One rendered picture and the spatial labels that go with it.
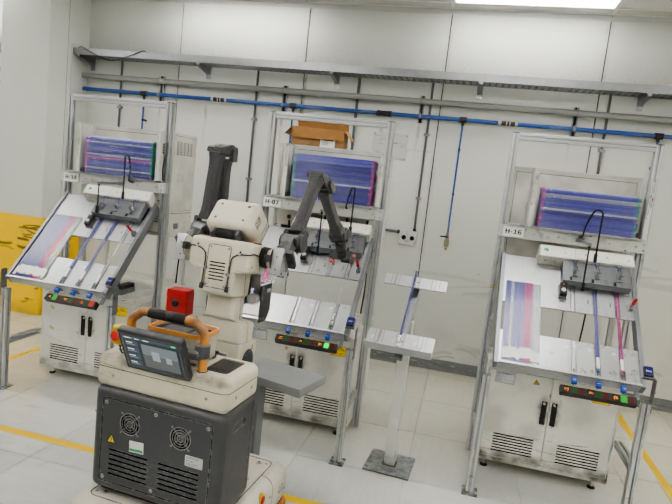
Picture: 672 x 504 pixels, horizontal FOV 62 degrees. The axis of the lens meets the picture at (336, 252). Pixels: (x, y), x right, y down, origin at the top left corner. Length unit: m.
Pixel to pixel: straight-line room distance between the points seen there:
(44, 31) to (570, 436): 5.10
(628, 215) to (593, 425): 1.14
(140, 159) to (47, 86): 1.95
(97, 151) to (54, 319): 1.16
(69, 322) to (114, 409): 1.95
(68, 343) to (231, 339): 1.99
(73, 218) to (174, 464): 2.26
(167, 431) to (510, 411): 1.95
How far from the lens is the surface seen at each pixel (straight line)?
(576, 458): 3.49
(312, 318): 3.06
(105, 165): 4.03
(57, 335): 4.21
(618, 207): 3.36
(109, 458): 2.33
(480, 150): 4.79
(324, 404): 3.46
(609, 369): 3.07
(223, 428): 2.02
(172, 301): 3.43
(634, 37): 5.07
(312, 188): 2.50
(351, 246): 3.28
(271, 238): 3.49
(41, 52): 5.74
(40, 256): 3.93
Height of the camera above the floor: 1.51
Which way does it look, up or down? 7 degrees down
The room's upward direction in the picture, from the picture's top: 6 degrees clockwise
